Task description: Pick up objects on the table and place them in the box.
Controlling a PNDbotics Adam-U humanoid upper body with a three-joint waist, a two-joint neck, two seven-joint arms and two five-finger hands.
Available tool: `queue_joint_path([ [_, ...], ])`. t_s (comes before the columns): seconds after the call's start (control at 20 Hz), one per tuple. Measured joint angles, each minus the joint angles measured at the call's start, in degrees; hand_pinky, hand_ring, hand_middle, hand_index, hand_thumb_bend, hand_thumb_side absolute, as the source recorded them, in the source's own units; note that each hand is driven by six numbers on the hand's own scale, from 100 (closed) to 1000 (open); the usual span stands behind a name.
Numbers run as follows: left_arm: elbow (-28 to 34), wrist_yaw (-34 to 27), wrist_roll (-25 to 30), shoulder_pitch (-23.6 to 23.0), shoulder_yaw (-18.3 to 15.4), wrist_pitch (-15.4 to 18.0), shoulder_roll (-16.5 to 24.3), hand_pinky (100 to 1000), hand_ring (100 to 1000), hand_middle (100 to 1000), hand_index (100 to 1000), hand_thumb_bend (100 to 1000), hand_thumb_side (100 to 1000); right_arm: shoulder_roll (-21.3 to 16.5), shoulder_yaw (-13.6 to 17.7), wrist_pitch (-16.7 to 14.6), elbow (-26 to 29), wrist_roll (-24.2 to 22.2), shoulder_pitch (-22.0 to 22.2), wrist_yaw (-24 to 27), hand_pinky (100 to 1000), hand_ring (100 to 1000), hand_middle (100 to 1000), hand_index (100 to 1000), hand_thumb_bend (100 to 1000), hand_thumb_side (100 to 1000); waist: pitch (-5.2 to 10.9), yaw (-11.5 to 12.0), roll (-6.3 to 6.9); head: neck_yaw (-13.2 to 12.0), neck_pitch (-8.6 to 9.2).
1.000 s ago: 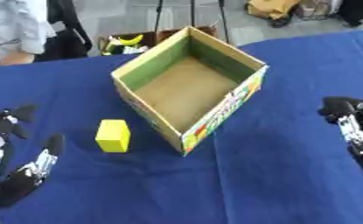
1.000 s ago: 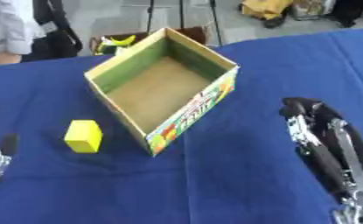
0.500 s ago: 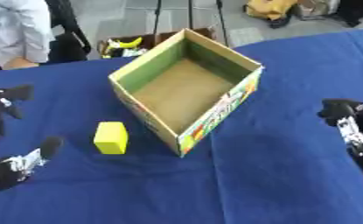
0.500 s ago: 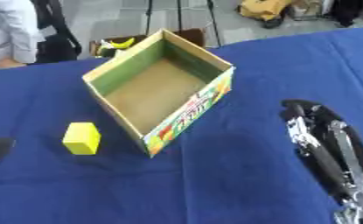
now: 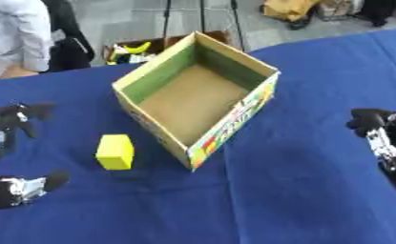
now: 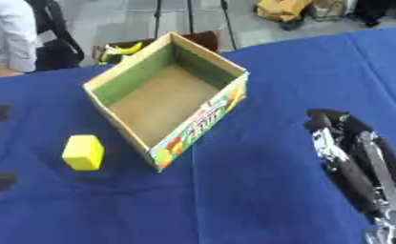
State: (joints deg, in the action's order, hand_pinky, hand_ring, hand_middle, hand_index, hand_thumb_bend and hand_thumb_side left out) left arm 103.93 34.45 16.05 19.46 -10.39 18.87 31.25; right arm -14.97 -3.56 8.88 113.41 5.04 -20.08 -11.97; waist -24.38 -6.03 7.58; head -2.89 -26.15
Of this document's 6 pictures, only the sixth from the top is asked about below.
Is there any black bag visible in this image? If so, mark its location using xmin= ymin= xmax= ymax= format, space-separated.
xmin=24 ymin=0 xmax=88 ymax=71

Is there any black tripod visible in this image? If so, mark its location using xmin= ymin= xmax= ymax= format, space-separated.
xmin=151 ymin=0 xmax=240 ymax=51

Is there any person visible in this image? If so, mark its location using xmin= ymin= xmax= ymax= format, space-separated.
xmin=0 ymin=0 xmax=39 ymax=79

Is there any open cardboard box green inside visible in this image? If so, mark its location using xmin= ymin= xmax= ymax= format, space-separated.
xmin=82 ymin=30 xmax=251 ymax=173

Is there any yellow rectangular block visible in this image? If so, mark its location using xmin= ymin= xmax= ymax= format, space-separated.
xmin=60 ymin=134 xmax=106 ymax=172

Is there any yellow bag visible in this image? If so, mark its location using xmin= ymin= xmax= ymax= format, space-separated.
xmin=254 ymin=0 xmax=315 ymax=23

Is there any brown box with toy fruit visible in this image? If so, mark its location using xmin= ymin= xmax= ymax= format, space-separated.
xmin=91 ymin=30 xmax=221 ymax=66

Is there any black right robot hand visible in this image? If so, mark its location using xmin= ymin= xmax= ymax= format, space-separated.
xmin=302 ymin=108 xmax=396 ymax=219

